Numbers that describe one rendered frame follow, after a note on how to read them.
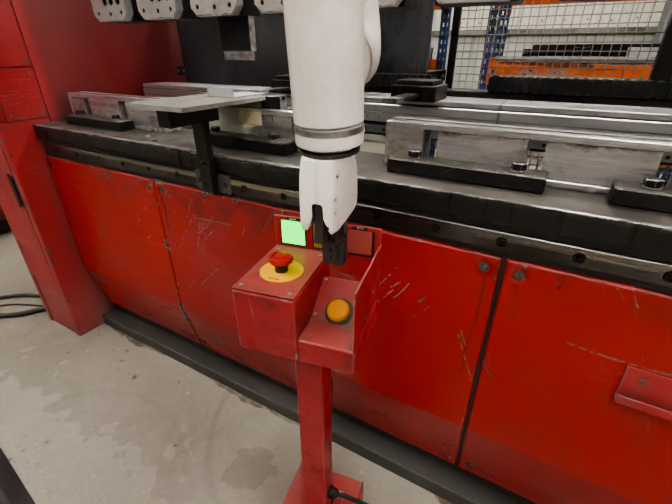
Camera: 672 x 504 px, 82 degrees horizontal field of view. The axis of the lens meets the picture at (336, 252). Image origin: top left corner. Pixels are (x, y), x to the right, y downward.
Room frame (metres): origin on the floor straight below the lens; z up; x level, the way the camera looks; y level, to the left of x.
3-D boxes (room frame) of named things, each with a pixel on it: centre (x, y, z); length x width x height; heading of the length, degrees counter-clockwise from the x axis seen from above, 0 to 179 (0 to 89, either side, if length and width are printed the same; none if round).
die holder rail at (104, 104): (1.37, 0.72, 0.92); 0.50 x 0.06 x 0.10; 60
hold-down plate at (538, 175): (0.75, -0.25, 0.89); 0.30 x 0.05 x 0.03; 60
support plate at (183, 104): (0.97, 0.32, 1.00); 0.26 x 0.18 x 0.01; 150
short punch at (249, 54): (1.10, 0.25, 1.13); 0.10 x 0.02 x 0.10; 60
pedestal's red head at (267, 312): (0.54, 0.04, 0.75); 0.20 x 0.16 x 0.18; 71
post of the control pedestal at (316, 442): (0.54, 0.04, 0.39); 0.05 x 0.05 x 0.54; 71
